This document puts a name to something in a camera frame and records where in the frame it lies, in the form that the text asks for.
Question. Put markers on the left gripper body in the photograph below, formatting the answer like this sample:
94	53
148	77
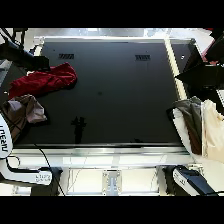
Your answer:
41	63

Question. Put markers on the red T-shirt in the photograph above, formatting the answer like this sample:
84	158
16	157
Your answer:
40	81

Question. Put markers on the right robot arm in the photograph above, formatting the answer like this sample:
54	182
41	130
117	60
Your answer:
194	181

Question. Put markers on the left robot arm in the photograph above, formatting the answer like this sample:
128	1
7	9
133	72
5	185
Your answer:
13	53

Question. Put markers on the brown garment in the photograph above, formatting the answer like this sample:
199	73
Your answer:
20	113

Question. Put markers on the white garment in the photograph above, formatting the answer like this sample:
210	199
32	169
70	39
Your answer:
181	128

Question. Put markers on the dark grey garment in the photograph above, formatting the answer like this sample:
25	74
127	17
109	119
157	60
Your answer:
191	120

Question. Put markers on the cream garment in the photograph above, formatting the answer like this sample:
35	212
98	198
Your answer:
213	133

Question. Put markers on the silver frame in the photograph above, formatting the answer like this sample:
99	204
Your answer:
110	156

